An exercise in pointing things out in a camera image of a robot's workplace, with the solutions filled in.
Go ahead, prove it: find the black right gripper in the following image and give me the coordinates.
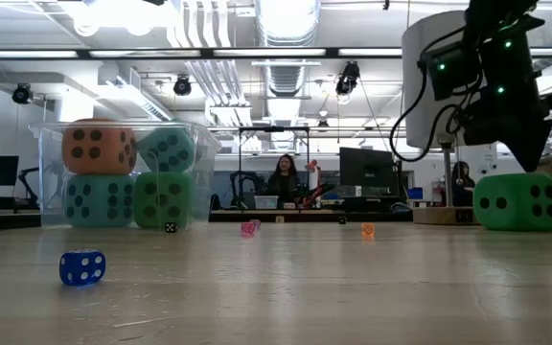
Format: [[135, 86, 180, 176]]
[[461, 15, 552, 174]]

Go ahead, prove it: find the green foam die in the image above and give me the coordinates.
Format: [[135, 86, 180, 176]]
[[472, 172, 552, 233], [132, 171, 195, 231]]

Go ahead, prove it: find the clear plastic container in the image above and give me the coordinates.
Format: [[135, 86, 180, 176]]
[[28, 119, 223, 230]]

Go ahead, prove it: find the teal foam die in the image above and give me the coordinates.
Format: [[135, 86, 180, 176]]
[[136, 126, 196, 174], [62, 172, 136, 229]]

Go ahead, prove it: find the orange foam die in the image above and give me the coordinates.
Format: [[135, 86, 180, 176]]
[[60, 118, 139, 176]]

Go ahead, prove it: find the person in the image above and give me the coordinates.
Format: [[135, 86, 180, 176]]
[[449, 160, 477, 208], [266, 152, 302, 205]]

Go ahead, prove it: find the white cylinder lamp, wooden base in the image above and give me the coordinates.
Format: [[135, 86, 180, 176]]
[[401, 10, 494, 226]]

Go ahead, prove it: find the black ceiling spotlight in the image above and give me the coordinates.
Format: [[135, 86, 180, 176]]
[[11, 82, 34, 105], [334, 60, 361, 97], [172, 75, 194, 98]]

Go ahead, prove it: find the black horizontal crossbar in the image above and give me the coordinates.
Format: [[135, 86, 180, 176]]
[[0, 46, 552, 60]]

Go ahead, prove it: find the clear storage bin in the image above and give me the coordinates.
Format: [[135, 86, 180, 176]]
[[254, 195, 280, 211]]

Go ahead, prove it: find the small blue die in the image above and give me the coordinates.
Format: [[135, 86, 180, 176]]
[[58, 249, 107, 288]]

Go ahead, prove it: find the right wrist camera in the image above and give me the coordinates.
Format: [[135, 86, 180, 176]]
[[421, 40, 482, 103]]

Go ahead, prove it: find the black camera cable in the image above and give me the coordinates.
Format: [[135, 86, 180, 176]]
[[388, 26, 472, 164]]

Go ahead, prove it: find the silver ventilation duct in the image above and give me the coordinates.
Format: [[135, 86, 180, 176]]
[[255, 0, 323, 100]]

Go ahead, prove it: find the black rig frame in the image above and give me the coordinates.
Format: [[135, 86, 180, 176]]
[[236, 126, 312, 212]]

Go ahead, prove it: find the black aluminium table frame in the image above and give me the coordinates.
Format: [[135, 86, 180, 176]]
[[0, 209, 552, 235]]

